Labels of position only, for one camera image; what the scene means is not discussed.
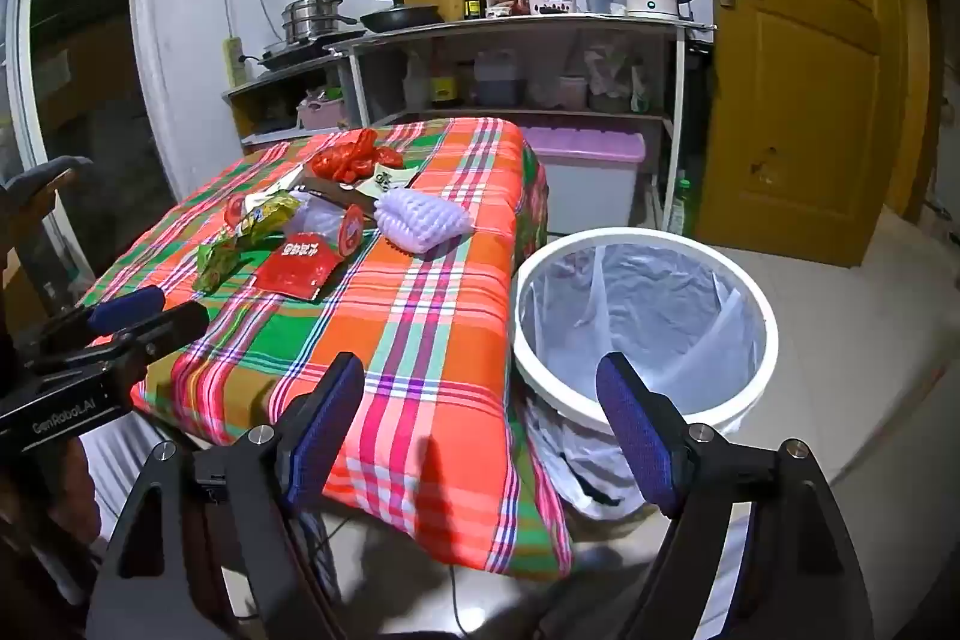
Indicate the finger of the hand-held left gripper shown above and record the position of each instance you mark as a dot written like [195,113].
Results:
[165,325]
[124,310]

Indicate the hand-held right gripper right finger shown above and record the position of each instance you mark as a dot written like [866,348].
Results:
[637,437]

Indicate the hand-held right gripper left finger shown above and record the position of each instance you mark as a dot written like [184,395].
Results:
[330,430]

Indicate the white round bin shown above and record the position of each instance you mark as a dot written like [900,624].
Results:
[540,377]

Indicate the white paper bag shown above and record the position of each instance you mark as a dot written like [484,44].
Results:
[281,181]

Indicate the red plastic bag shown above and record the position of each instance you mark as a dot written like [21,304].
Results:
[352,156]

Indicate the pale green bun packet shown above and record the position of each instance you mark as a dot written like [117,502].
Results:
[386,179]

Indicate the red lid jelly cup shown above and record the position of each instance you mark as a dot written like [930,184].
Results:
[238,211]

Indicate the clear plastic bin liner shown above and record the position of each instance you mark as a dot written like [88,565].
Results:
[645,295]

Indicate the red sachet packet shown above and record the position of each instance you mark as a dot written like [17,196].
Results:
[296,269]

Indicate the yellow green snack packet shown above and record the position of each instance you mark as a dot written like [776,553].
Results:
[266,218]

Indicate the plaid tablecloth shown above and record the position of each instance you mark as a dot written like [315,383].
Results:
[450,325]

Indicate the brown carton box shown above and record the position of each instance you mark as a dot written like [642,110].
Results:
[330,195]

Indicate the green plastic bottle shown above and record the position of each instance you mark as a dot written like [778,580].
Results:
[681,209]

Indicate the pink basket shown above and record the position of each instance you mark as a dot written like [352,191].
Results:
[322,111]

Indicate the purple lid storage box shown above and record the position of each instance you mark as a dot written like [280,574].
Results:
[592,175]

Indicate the sliding glass door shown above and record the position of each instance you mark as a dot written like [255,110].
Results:
[75,48]

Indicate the power strip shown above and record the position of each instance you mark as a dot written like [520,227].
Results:
[235,61]

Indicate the low white shelf unit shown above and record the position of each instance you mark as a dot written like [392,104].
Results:
[285,78]

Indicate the black induction cooker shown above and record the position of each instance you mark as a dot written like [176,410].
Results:
[289,57]

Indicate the steel pot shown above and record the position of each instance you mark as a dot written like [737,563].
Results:
[309,14]

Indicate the white spray bottle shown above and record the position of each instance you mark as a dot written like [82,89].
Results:
[415,81]

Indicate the crumpled plastic bags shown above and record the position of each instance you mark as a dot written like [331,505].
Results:
[611,78]

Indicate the yellow label bottle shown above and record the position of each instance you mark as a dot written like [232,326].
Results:
[444,81]

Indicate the dark liquid jug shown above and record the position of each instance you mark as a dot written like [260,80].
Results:
[497,78]

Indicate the black frying pan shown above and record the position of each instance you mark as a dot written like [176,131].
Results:
[401,16]

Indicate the yellow wooden door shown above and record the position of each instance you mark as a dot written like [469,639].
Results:
[795,63]

